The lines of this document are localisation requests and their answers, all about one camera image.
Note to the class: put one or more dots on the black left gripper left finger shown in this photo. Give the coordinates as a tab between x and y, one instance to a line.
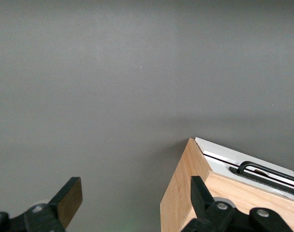
64	205

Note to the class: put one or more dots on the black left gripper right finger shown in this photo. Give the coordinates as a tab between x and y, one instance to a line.
210	215

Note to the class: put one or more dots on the white-fronted wooden drawer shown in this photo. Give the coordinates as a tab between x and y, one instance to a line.
222	154

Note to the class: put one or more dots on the wooden drawer cabinet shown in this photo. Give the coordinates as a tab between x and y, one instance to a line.
180	181

